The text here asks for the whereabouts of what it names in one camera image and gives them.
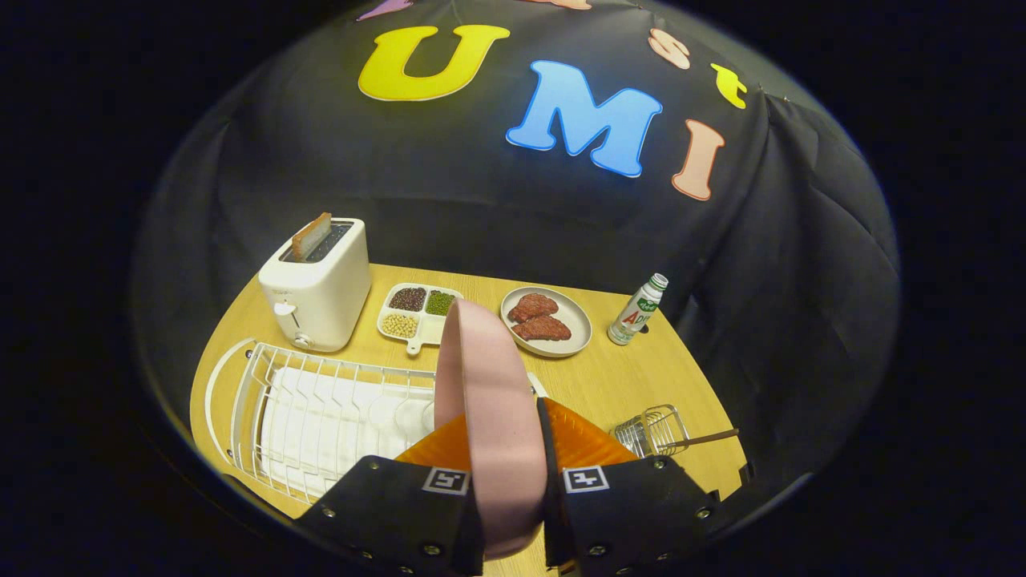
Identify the red meat piece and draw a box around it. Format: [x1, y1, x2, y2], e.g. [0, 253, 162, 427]
[512, 315, 572, 342]
[507, 293, 559, 324]

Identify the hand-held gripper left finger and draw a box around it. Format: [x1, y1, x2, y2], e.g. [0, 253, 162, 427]
[293, 413, 486, 577]

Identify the white drink bottle green cap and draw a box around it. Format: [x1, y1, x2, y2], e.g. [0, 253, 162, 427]
[607, 273, 669, 346]

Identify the spoon with brown wooden handle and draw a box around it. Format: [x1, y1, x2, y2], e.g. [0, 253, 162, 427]
[661, 428, 740, 450]

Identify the beige plate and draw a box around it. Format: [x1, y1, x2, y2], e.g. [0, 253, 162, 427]
[500, 286, 593, 358]

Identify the white wire dish rack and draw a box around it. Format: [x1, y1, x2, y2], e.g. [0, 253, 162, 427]
[204, 338, 550, 506]

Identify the black backdrop cloth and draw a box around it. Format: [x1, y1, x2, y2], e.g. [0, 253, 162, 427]
[132, 0, 903, 514]

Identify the white divided tray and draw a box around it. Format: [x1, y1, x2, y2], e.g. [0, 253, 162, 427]
[377, 282, 464, 356]

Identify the white drip tray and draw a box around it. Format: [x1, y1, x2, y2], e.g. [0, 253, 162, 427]
[261, 367, 438, 498]

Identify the brown toast slice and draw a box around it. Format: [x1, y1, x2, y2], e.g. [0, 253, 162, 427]
[291, 212, 333, 262]

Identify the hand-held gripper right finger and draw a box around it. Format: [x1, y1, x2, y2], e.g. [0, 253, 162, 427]
[535, 397, 726, 577]

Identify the pink plate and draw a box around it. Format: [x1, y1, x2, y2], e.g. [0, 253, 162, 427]
[434, 298, 550, 560]

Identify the metal wire basket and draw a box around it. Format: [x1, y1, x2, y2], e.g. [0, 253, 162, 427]
[611, 404, 692, 458]

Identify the white toaster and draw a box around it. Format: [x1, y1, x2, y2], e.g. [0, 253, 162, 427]
[258, 218, 372, 353]

